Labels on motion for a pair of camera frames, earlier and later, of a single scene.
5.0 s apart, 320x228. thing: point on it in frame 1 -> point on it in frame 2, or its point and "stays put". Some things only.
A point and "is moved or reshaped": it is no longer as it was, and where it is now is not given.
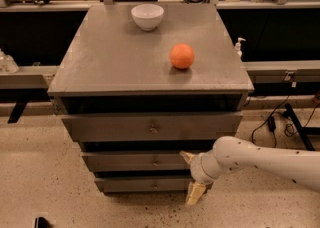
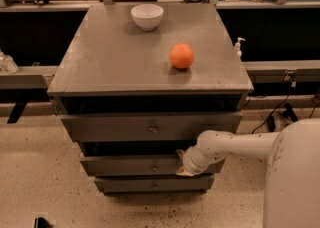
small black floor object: (41, 222) stays put
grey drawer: (135, 161) is moved or reshaped
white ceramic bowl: (148, 16) stays put
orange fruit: (182, 55) stays put
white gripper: (197, 169) -> (190, 162)
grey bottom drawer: (145, 185) stays put
